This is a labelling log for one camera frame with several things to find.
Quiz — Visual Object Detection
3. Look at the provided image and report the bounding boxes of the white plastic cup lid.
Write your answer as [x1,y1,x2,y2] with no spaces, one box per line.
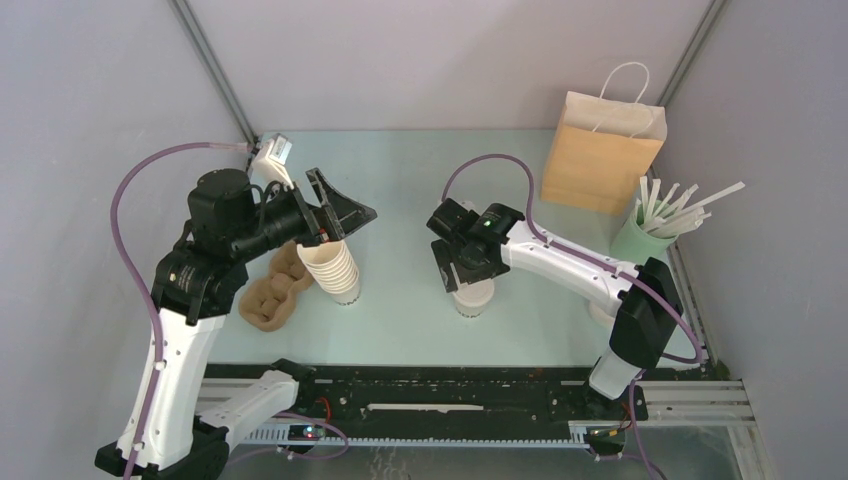
[452,279,495,305]

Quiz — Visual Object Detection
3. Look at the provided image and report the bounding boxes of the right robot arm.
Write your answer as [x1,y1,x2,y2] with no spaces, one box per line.
[426,199,683,418]

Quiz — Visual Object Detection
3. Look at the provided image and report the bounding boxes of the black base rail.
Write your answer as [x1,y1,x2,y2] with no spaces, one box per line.
[198,362,637,455]

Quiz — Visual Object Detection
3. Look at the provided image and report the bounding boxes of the stack of white paper cups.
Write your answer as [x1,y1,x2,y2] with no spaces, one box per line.
[296,240,361,305]

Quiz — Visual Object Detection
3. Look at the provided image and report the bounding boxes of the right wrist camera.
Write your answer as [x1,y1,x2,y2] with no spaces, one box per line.
[426,198,479,244]

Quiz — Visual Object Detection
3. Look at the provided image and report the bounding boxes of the green straw holder cup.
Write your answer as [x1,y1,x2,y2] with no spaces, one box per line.
[609,200,677,264]

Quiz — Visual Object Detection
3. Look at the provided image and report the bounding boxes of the stack of white lids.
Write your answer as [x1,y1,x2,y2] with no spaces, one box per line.
[588,302,615,329]

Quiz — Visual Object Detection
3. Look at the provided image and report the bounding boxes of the brown paper bag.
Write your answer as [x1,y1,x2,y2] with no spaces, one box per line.
[540,61,668,215]

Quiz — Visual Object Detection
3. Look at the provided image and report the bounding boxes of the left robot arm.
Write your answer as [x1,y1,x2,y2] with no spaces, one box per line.
[94,169,377,479]

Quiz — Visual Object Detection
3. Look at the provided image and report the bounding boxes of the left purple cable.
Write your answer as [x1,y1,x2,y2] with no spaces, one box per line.
[109,141,256,480]

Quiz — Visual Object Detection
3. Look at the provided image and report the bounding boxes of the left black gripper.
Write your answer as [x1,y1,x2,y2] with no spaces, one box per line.
[231,167,377,261]

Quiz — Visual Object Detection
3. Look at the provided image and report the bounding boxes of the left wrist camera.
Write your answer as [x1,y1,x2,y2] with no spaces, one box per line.
[251,134,295,190]

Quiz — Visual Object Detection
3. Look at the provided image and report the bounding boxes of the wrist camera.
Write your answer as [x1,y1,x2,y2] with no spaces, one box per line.
[251,134,295,190]
[426,198,479,244]

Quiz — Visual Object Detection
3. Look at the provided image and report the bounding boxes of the single white paper cup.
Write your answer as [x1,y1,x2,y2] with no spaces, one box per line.
[452,279,495,318]

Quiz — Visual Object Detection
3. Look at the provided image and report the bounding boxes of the brown pulp cup carrier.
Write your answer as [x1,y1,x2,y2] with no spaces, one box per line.
[239,241,314,332]

